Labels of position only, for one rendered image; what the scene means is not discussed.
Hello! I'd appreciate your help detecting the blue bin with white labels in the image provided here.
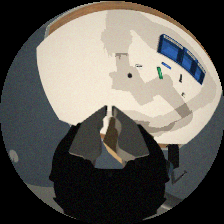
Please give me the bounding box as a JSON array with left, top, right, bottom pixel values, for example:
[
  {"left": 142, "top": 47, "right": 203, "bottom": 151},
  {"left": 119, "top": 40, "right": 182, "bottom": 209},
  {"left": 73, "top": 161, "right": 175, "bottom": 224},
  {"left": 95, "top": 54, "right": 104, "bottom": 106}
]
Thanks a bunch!
[{"left": 157, "top": 34, "right": 206, "bottom": 85}]

